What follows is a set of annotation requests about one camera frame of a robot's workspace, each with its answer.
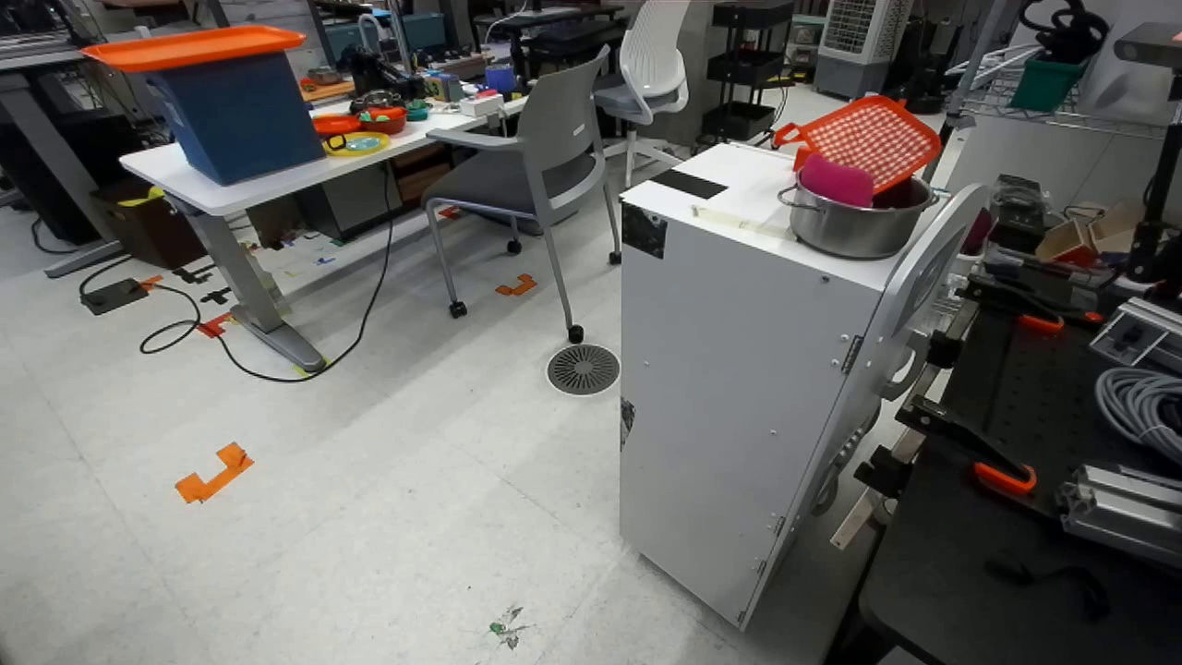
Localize white cabinet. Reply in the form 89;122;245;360
616;140;994;634

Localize grey office chair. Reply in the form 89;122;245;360
421;44;626;347

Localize steel pot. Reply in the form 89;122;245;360
774;182;933;261

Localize white office chair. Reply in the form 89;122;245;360
594;0;693;190

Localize pink plastic utensil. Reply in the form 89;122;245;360
795;150;880;212

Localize yellow green plate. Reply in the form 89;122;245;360
321;126;395;161

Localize black shelf cart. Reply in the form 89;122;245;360
699;0;797;148

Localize orange bowls on desk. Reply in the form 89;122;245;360
306;103;408;140

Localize orange plastic colander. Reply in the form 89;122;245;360
768;92;944;199

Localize white desk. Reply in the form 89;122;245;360
118;97;533;377

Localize white air cooler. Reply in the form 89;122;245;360
811;0;917;103

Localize blue storage bin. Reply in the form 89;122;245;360
142;47;327;190

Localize large orange tape mark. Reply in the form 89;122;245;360
169;440;257;509

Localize black pegboard work table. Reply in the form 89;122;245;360
847;291;1182;665

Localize black power brick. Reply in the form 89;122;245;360
82;276;151;318

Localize orange bin lid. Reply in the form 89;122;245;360
82;21;310;79

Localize green box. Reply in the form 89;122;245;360
1008;53;1094;117

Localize grey plate with black part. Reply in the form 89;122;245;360
1087;294;1182;382

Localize aluminium extrusion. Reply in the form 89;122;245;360
1057;462;1182;568

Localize grey side desk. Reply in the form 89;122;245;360
0;32;124;281

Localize black floor cable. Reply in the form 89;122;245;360
136;182;397;389

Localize orange handled black clamp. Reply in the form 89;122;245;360
965;272;1103;341
895;398;1042;501

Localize grey cable coil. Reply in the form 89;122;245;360
1088;362;1182;468

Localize black cable bundle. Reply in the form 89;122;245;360
1014;0;1116;66

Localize black camera stand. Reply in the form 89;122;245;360
1111;18;1182;286

